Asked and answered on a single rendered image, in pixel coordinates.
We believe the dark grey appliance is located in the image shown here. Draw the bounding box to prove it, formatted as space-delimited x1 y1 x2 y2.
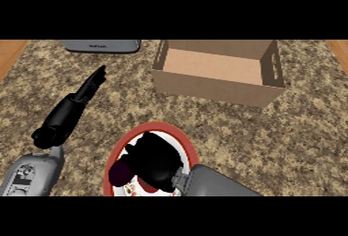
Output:
61 40 143 55

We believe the red tomato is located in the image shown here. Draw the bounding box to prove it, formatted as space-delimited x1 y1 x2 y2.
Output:
137 177 161 195

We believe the brown cardboard box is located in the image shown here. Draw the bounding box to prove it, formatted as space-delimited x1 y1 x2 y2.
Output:
151 40 288 109

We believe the red-rimmed white plate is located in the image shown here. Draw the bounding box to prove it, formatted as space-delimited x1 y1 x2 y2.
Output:
102 121 201 197

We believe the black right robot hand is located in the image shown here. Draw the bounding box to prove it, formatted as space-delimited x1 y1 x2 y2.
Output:
108 131 186 194

